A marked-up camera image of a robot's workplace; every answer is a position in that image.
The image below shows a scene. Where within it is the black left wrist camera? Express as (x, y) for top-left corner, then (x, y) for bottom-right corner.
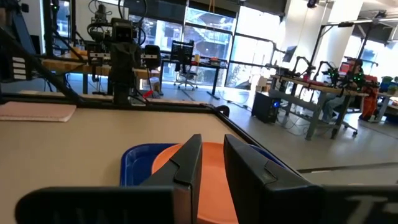
(111, 17), (135, 44)

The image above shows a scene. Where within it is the pink mat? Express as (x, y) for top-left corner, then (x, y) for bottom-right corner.
(0, 101), (77, 123)

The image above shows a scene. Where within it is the black computer tower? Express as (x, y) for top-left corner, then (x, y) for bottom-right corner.
(251, 91), (281, 124)

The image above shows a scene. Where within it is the black frame brace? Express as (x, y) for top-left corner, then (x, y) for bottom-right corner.
(0, 26), (83, 103)

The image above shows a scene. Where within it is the orange plate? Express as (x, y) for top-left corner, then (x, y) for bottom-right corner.
(151, 141), (239, 224)

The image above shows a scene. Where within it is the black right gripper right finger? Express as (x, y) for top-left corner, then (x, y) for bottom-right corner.
(223, 133), (325, 224)

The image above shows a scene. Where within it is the blue plastic tray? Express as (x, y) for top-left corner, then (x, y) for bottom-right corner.
(119, 142), (289, 187)

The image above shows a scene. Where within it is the office chair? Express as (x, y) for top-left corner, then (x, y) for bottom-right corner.
(170, 39), (199, 91)

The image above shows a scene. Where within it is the wooden workbench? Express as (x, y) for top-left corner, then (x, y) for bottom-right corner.
(42, 54), (156, 94)
(269, 74), (369, 141)

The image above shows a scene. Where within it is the black frame post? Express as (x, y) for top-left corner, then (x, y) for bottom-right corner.
(42, 0), (53, 57)

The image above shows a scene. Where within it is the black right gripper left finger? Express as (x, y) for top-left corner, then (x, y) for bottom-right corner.
(139, 133), (203, 224)

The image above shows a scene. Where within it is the black desk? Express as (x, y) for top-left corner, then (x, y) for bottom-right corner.
(160, 58), (228, 100)

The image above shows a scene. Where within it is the black monitor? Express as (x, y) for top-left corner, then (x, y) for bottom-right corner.
(282, 45), (299, 63)

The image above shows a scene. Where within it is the person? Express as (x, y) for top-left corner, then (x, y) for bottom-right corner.
(322, 58), (366, 124)

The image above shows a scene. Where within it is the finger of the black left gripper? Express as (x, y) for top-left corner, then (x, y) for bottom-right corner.
(124, 42), (142, 84)
(109, 42), (126, 84)

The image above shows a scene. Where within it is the orange bag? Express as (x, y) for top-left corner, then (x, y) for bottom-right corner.
(360, 74), (379, 121)

